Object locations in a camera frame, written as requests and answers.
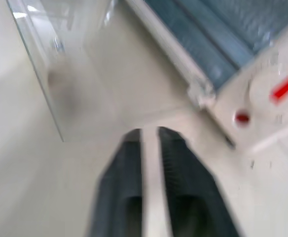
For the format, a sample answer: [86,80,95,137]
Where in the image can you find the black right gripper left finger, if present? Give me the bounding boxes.
[89,128,150,237]

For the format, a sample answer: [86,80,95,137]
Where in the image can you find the white knob with red marker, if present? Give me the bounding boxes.
[248,66,288,119]

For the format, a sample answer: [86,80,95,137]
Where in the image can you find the red indicator light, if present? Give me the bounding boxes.
[234,111,251,126]

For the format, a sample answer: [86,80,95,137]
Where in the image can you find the white appliance with red dial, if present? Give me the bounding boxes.
[124,0,288,109]

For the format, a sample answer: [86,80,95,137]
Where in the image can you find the white toaster oven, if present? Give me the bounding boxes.
[124,0,288,237]

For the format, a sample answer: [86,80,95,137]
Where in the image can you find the clear glass panel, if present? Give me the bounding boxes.
[6,0,125,143]

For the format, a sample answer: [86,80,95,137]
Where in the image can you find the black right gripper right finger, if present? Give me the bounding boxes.
[156,126,241,237]

